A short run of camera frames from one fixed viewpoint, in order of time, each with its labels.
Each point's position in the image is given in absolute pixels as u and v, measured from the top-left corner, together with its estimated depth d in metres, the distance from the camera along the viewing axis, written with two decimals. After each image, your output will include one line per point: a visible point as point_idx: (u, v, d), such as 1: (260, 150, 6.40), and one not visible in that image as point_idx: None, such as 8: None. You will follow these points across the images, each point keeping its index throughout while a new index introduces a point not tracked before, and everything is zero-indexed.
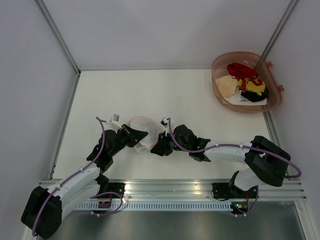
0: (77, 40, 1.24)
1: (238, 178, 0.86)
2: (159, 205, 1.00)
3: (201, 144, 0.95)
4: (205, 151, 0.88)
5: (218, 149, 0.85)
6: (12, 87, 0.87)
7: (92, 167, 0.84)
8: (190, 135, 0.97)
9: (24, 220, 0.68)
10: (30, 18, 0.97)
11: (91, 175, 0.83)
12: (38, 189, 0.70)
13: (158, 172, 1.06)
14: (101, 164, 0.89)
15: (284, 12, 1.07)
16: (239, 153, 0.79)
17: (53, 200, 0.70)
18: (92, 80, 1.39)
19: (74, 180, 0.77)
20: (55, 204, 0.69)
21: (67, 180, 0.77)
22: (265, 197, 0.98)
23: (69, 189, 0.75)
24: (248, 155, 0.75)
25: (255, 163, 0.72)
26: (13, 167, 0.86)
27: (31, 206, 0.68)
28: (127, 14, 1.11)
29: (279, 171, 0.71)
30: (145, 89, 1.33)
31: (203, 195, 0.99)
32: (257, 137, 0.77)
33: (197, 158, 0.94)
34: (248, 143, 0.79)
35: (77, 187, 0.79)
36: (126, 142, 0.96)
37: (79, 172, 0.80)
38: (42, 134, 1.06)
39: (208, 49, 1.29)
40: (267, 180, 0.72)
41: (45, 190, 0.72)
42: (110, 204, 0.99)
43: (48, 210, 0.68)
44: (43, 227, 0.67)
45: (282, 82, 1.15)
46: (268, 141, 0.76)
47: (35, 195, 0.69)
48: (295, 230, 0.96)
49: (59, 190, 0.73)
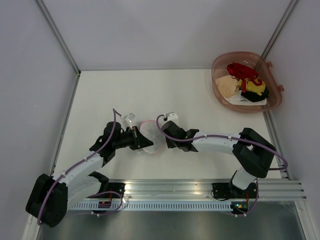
0: (77, 40, 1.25)
1: (235, 178, 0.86)
2: (159, 205, 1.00)
3: (188, 133, 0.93)
4: (194, 141, 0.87)
5: (207, 140, 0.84)
6: (12, 86, 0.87)
7: (96, 157, 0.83)
8: (178, 129, 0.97)
9: (29, 208, 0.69)
10: (30, 18, 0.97)
11: (95, 164, 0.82)
12: (44, 177, 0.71)
13: (158, 172, 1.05)
14: (105, 153, 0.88)
15: (284, 12, 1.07)
16: (227, 144, 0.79)
17: (59, 186, 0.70)
18: (93, 80, 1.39)
19: (79, 169, 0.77)
20: (60, 190, 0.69)
21: (72, 168, 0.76)
22: (265, 197, 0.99)
23: (74, 177, 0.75)
24: (235, 146, 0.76)
25: (242, 154, 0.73)
26: (13, 167, 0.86)
27: (36, 195, 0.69)
28: (127, 14, 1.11)
29: (264, 162, 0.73)
30: (145, 89, 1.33)
31: (203, 195, 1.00)
32: (246, 129, 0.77)
33: (184, 147, 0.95)
34: (237, 135, 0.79)
35: (81, 176, 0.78)
36: (129, 142, 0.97)
37: (83, 161, 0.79)
38: (42, 134, 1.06)
39: (208, 49, 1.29)
40: (249, 169, 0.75)
41: (50, 178, 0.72)
42: (110, 204, 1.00)
43: (54, 196, 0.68)
44: (49, 214, 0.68)
45: (282, 82, 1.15)
46: (256, 133, 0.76)
47: (39, 183, 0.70)
48: (295, 230, 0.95)
49: (64, 178, 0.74)
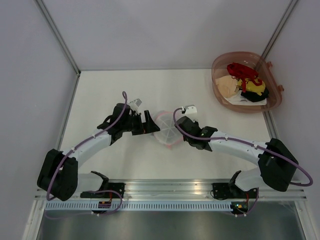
0: (77, 40, 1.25)
1: (239, 178, 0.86)
2: (159, 205, 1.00)
3: (205, 132, 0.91)
4: (211, 141, 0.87)
5: (227, 142, 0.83)
6: (12, 86, 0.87)
7: (105, 135, 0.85)
8: (193, 125, 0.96)
9: (41, 182, 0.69)
10: (30, 18, 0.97)
11: (103, 141, 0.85)
12: (53, 151, 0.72)
13: (158, 172, 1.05)
14: (113, 133, 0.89)
15: (284, 12, 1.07)
16: (250, 152, 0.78)
17: (70, 160, 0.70)
18: (93, 80, 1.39)
19: (87, 145, 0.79)
20: (71, 164, 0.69)
21: (81, 144, 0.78)
22: (265, 197, 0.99)
23: (83, 152, 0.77)
24: (261, 157, 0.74)
25: (267, 166, 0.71)
26: (13, 167, 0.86)
27: (47, 169, 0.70)
28: (127, 14, 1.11)
29: (287, 176, 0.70)
30: (145, 89, 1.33)
31: (203, 195, 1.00)
32: (273, 140, 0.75)
33: (199, 145, 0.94)
34: (263, 144, 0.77)
35: (90, 151, 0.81)
36: (135, 126, 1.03)
37: (92, 137, 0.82)
38: (41, 134, 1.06)
39: (208, 49, 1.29)
40: (270, 181, 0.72)
41: (60, 152, 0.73)
42: (110, 204, 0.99)
43: (64, 169, 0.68)
44: (60, 187, 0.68)
45: (282, 82, 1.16)
46: (283, 146, 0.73)
47: (50, 158, 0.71)
48: (295, 230, 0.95)
49: (74, 152, 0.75)
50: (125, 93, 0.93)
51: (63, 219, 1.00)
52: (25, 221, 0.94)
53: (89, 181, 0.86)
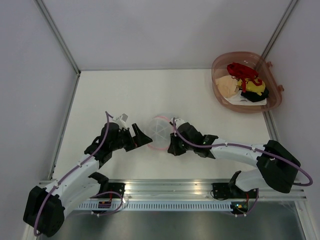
0: (77, 40, 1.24)
1: (240, 178, 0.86)
2: (159, 205, 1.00)
3: (207, 140, 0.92)
4: (213, 147, 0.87)
5: (227, 148, 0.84)
6: (12, 86, 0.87)
7: (92, 161, 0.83)
8: (196, 134, 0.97)
9: (26, 219, 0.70)
10: (30, 18, 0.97)
11: (90, 169, 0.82)
12: (36, 189, 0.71)
13: (158, 172, 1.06)
14: (101, 155, 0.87)
15: (284, 12, 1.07)
16: (249, 155, 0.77)
17: (53, 198, 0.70)
18: (93, 80, 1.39)
19: (73, 176, 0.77)
20: (54, 203, 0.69)
21: (65, 177, 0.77)
22: (265, 197, 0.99)
23: (68, 186, 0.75)
24: (260, 159, 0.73)
25: (268, 168, 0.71)
26: (13, 167, 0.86)
27: (31, 208, 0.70)
28: (127, 14, 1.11)
29: (289, 177, 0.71)
30: (145, 89, 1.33)
31: (203, 195, 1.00)
32: (271, 142, 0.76)
33: (201, 153, 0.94)
34: (261, 147, 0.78)
35: (77, 182, 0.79)
36: (126, 142, 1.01)
37: (78, 167, 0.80)
38: (41, 134, 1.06)
39: (208, 49, 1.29)
40: (274, 184, 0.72)
41: (43, 189, 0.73)
42: (110, 204, 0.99)
43: (48, 209, 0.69)
44: (45, 226, 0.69)
45: (282, 82, 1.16)
46: (281, 147, 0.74)
47: (33, 195, 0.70)
48: (295, 230, 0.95)
49: (57, 188, 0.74)
50: (107, 112, 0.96)
51: None
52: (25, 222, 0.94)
53: (85, 194, 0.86)
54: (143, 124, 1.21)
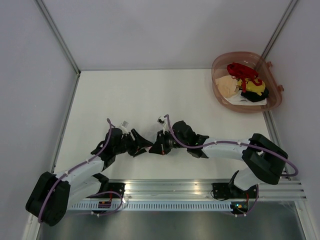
0: (77, 40, 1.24)
1: (238, 177, 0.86)
2: (159, 205, 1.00)
3: (199, 140, 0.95)
4: (204, 147, 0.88)
5: (216, 146, 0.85)
6: (12, 86, 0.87)
7: (97, 160, 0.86)
8: (190, 133, 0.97)
9: (31, 205, 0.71)
10: (30, 18, 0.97)
11: (95, 167, 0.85)
12: (46, 175, 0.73)
13: (158, 172, 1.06)
14: (105, 158, 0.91)
15: (284, 12, 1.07)
16: (236, 150, 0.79)
17: (62, 183, 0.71)
18: (92, 80, 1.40)
19: (81, 169, 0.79)
20: (62, 188, 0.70)
21: (74, 168, 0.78)
22: (265, 197, 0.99)
23: (76, 176, 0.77)
24: (245, 152, 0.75)
25: (252, 160, 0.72)
26: (12, 167, 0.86)
27: (38, 192, 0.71)
28: (127, 14, 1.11)
29: (275, 168, 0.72)
30: (145, 89, 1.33)
31: (203, 195, 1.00)
32: (255, 135, 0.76)
33: (195, 154, 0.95)
34: (246, 141, 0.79)
35: (84, 176, 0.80)
36: (128, 146, 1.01)
37: (85, 163, 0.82)
38: (41, 134, 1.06)
39: (208, 49, 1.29)
40: (261, 176, 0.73)
41: (53, 175, 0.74)
42: (110, 204, 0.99)
43: (56, 193, 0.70)
44: (50, 211, 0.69)
45: (282, 83, 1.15)
46: (266, 139, 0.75)
47: (43, 180, 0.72)
48: (295, 230, 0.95)
49: (67, 176, 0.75)
50: (109, 119, 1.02)
51: (62, 219, 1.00)
52: (25, 222, 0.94)
53: (87, 189, 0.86)
54: (143, 124, 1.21)
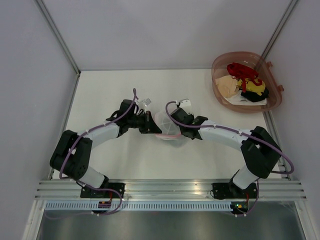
0: (78, 40, 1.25)
1: (238, 176, 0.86)
2: (159, 205, 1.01)
3: (196, 121, 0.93)
4: (201, 128, 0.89)
5: (214, 130, 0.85)
6: (12, 86, 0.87)
7: (114, 125, 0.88)
8: (186, 116, 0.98)
9: (54, 161, 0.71)
10: (30, 18, 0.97)
11: (111, 131, 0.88)
12: (68, 132, 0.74)
13: (159, 172, 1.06)
14: (120, 125, 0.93)
15: (285, 11, 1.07)
16: (235, 138, 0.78)
17: (85, 139, 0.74)
18: (92, 80, 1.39)
19: (99, 131, 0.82)
20: (86, 142, 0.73)
21: (94, 128, 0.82)
22: (265, 197, 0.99)
23: (97, 135, 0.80)
24: (244, 143, 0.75)
25: (250, 151, 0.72)
26: (13, 168, 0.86)
27: (61, 149, 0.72)
28: (127, 15, 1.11)
29: (269, 163, 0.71)
30: (146, 89, 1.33)
31: (203, 195, 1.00)
32: (258, 128, 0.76)
33: (189, 133, 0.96)
34: (247, 131, 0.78)
35: (100, 138, 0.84)
36: (140, 124, 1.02)
37: (102, 126, 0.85)
38: (41, 133, 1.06)
39: (208, 49, 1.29)
40: (253, 168, 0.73)
41: (75, 133, 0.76)
42: (110, 204, 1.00)
43: (80, 148, 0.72)
44: (74, 166, 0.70)
45: (282, 82, 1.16)
46: (267, 134, 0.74)
47: (64, 138, 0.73)
48: (295, 230, 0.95)
49: (87, 134, 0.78)
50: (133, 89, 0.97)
51: (62, 219, 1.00)
52: (25, 221, 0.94)
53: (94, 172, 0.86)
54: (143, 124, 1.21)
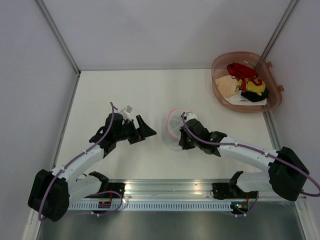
0: (77, 40, 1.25)
1: (242, 179, 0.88)
2: (159, 205, 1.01)
3: (214, 136, 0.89)
4: (221, 146, 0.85)
5: (236, 149, 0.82)
6: (13, 86, 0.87)
7: (96, 149, 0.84)
8: (202, 129, 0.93)
9: (32, 203, 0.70)
10: (30, 18, 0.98)
11: (95, 156, 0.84)
12: (42, 172, 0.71)
13: (158, 171, 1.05)
14: (106, 145, 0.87)
15: (285, 11, 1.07)
16: (260, 159, 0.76)
17: (59, 181, 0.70)
18: (92, 80, 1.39)
19: (78, 162, 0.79)
20: (60, 186, 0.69)
21: (71, 162, 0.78)
22: (265, 197, 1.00)
23: (74, 171, 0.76)
24: (272, 165, 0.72)
25: (278, 175, 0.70)
26: (13, 168, 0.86)
27: (36, 191, 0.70)
28: (127, 15, 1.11)
29: (298, 187, 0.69)
30: (145, 89, 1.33)
31: (203, 195, 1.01)
32: (285, 149, 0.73)
33: (207, 149, 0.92)
34: (274, 152, 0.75)
35: (81, 169, 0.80)
36: (129, 133, 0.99)
37: (83, 153, 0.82)
38: (41, 134, 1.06)
39: (208, 49, 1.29)
40: (278, 188, 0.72)
41: (50, 173, 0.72)
42: (110, 204, 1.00)
43: (54, 192, 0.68)
44: (50, 210, 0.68)
45: (282, 83, 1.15)
46: (295, 155, 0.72)
47: (39, 179, 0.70)
48: (295, 230, 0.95)
49: (64, 172, 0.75)
50: (111, 103, 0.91)
51: (62, 219, 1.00)
52: (25, 221, 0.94)
53: (89, 187, 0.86)
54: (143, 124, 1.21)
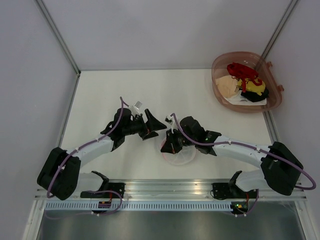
0: (77, 40, 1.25)
1: (241, 178, 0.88)
2: (159, 205, 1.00)
3: (208, 136, 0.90)
4: (215, 145, 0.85)
5: (230, 147, 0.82)
6: (13, 86, 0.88)
7: (107, 139, 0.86)
8: (199, 128, 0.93)
9: (41, 179, 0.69)
10: (31, 18, 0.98)
11: (105, 146, 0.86)
12: (58, 150, 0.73)
13: (159, 171, 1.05)
14: (115, 138, 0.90)
15: (284, 12, 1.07)
16: (253, 155, 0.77)
17: (73, 159, 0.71)
18: (92, 80, 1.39)
19: (91, 147, 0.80)
20: (74, 163, 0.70)
21: (85, 145, 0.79)
22: (265, 197, 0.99)
23: (86, 153, 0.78)
24: (264, 160, 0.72)
25: (271, 169, 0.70)
26: (13, 168, 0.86)
27: (49, 166, 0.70)
28: (126, 15, 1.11)
29: (291, 180, 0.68)
30: (145, 89, 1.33)
31: (203, 195, 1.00)
32: (276, 143, 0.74)
33: (203, 149, 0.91)
34: (266, 148, 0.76)
35: (92, 155, 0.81)
36: (138, 129, 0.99)
37: (96, 141, 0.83)
38: (41, 133, 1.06)
39: (208, 49, 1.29)
40: (273, 183, 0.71)
41: (64, 151, 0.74)
42: (110, 204, 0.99)
43: (67, 167, 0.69)
44: (60, 186, 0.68)
45: (282, 83, 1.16)
46: (287, 150, 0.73)
47: (54, 155, 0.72)
48: (295, 230, 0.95)
49: (77, 152, 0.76)
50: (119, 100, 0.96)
51: (62, 219, 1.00)
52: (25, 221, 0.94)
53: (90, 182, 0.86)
54: None
